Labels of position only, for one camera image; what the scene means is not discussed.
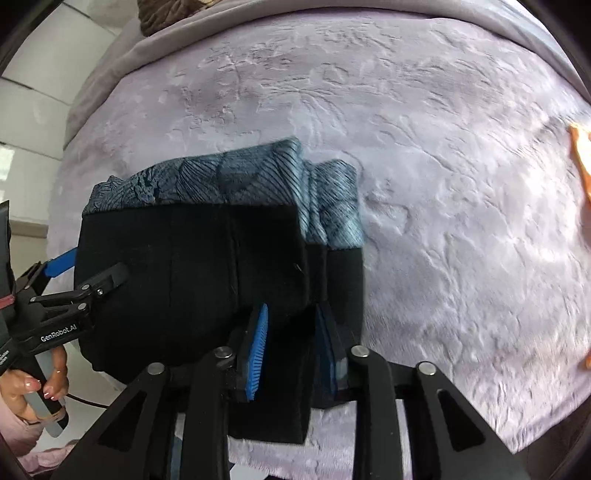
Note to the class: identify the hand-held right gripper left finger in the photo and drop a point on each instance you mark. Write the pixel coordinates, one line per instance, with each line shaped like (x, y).
(256, 355)

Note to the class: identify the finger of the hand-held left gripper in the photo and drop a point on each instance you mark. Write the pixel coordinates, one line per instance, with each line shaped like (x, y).
(106, 279)
(60, 266)

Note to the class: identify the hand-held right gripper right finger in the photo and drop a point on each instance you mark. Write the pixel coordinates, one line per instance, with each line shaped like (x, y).
(328, 357)

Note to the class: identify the black pants with blue lining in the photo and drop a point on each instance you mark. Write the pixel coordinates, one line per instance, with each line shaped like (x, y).
(184, 258)

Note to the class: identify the person's left forearm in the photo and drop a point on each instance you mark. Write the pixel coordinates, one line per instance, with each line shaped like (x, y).
(16, 436)

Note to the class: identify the person's left hand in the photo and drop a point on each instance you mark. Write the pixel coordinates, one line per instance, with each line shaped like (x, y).
(14, 387)

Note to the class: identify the purple embossed blanket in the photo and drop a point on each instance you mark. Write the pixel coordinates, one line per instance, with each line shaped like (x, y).
(438, 207)

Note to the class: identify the grey purple duvet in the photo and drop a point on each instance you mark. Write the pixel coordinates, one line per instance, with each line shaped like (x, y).
(106, 78)

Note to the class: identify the brown fuzzy cloth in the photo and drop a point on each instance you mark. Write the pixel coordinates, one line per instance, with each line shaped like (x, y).
(161, 18)

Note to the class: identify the orange cloth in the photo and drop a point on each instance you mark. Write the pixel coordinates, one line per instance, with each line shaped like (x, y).
(581, 152)

